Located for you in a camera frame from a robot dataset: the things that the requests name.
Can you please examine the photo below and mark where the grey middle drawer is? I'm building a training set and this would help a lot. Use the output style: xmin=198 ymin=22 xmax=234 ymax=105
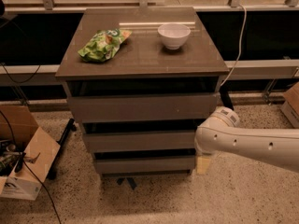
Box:
xmin=83 ymin=131 xmax=195 ymax=152

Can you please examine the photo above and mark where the cardboard box at right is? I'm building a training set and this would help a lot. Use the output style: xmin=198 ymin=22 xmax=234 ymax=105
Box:
xmin=281 ymin=82 xmax=299 ymax=129

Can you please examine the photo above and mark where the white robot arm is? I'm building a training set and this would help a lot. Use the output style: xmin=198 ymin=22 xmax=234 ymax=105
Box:
xmin=194 ymin=106 xmax=299 ymax=173

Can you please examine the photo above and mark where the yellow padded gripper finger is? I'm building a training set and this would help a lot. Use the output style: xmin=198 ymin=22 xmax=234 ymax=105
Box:
xmin=196 ymin=156 xmax=211 ymax=175

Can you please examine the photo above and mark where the grey top drawer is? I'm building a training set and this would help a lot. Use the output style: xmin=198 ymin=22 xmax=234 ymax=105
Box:
xmin=67 ymin=93 xmax=219 ymax=123

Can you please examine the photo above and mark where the open cardboard box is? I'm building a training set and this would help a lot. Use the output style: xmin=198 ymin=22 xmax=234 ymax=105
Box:
xmin=0 ymin=105 xmax=62 ymax=202

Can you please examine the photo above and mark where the grey bottom drawer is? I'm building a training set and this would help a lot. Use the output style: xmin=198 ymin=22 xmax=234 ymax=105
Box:
xmin=94 ymin=155 xmax=195 ymax=175

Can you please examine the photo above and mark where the grey drawer cabinet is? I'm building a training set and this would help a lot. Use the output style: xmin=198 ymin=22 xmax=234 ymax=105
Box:
xmin=56 ymin=7 xmax=229 ymax=176

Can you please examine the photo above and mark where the black stand leg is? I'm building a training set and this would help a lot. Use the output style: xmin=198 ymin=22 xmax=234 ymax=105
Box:
xmin=47 ymin=119 xmax=77 ymax=180

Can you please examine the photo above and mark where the black cable at left wall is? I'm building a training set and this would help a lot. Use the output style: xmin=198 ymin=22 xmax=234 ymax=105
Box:
xmin=0 ymin=62 xmax=42 ymax=85

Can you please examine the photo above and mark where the green chip bag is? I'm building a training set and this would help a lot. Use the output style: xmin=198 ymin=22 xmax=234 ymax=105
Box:
xmin=78 ymin=29 xmax=132 ymax=63

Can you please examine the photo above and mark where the grey drawer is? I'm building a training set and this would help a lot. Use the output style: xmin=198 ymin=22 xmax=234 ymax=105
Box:
xmin=83 ymin=131 xmax=195 ymax=152
xmin=94 ymin=155 xmax=195 ymax=175
xmin=67 ymin=93 xmax=219 ymax=123

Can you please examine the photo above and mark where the white bowl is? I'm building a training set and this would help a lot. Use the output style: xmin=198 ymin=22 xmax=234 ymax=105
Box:
xmin=158 ymin=23 xmax=191 ymax=49

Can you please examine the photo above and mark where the white cable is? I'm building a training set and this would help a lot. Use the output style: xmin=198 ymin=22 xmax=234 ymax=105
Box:
xmin=220 ymin=4 xmax=248 ymax=88

